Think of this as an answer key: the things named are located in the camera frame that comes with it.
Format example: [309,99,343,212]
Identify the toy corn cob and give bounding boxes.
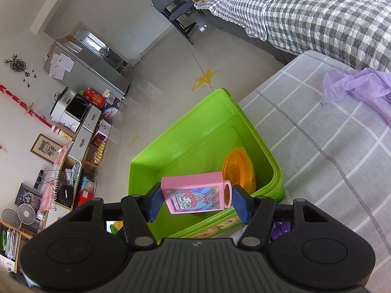
[106,221,124,235]

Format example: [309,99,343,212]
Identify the framed cartoon picture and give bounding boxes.
[31,134,62,163]

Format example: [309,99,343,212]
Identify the orange toy lid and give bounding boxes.
[222,147,257,194]

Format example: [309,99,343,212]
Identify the checked sofa blanket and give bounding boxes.
[195,0,390,73]

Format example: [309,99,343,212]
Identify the purple toy grapes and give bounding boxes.
[270,221,291,241]

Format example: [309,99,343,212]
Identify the purple cloth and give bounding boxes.
[322,68,390,126]

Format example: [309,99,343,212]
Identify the microwave oven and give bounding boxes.
[50,87,90,132]

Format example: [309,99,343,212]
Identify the red gift box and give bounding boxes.
[84,88,106,109]

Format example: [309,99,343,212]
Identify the dark chair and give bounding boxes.
[151,0,202,45]

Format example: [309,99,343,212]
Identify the small white desk fan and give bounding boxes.
[17,204,40,230]

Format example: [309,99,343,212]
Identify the white tv cabinet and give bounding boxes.
[0,103,112,275]

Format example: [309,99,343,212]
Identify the grey checked tablecloth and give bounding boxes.
[240,51,390,292]

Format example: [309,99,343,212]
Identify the green plastic storage box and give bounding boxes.
[127,88,286,245]

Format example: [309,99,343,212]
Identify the silver refrigerator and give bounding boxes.
[44,37,130,100]

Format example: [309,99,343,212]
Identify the pink toy box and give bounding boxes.
[160,172,233,214]

